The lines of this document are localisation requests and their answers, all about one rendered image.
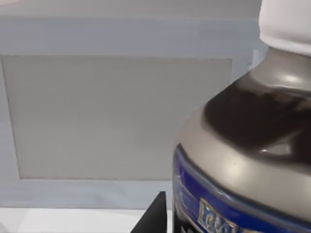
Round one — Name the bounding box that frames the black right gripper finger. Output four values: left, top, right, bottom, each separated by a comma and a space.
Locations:
130, 191, 168, 233

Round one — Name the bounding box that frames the grey bottle with blue label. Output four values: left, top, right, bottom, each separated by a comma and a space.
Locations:
172, 0, 311, 233

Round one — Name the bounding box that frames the pale grey panelled cabinet door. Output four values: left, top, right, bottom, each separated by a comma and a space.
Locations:
0, 15, 263, 210

